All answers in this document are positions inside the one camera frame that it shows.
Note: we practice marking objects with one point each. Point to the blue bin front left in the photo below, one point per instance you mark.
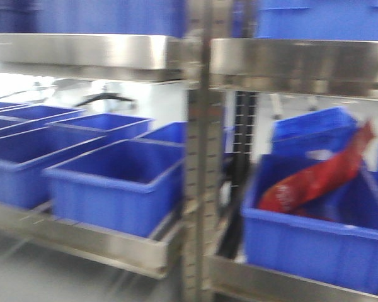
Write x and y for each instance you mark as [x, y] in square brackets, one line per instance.
[128, 186]

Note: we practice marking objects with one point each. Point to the blue bin rear middle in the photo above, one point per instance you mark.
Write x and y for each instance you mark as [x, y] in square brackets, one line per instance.
[113, 126]

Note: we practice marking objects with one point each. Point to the blue bin far left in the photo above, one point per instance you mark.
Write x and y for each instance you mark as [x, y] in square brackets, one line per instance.
[24, 156]

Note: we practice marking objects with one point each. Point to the blue bin with red bag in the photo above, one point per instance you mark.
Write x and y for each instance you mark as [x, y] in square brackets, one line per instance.
[334, 240]

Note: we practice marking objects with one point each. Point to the stainless steel shelf rack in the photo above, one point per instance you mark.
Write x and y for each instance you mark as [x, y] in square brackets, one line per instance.
[224, 77]

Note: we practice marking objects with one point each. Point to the red plastic bag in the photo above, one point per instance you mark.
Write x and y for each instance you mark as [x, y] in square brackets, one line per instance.
[319, 179]

